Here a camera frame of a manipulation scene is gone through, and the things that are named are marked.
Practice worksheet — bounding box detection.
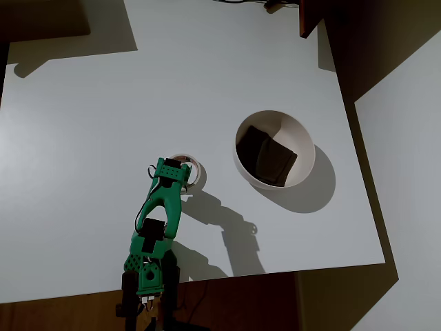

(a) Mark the white tape roll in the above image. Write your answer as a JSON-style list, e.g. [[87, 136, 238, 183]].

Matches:
[[171, 153, 203, 196]]

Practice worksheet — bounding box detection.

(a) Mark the black cable under table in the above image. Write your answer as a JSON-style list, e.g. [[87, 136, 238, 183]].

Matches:
[[177, 279, 209, 311]]

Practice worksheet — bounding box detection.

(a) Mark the beige round bowl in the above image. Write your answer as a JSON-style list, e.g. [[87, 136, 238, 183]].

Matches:
[[232, 110, 316, 190]]

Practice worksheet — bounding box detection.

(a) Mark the reddish wooden board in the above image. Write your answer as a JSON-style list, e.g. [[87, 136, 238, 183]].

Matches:
[[298, 0, 328, 39]]

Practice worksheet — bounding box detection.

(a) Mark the thin black cable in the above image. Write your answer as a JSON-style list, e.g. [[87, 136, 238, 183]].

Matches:
[[213, 0, 268, 6]]

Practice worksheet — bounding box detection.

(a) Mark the dark folded cloth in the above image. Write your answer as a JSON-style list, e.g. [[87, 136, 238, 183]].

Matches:
[[236, 124, 298, 188]]

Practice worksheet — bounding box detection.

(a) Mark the dark flat box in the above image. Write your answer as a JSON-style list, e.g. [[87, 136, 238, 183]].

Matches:
[[0, 0, 92, 43]]

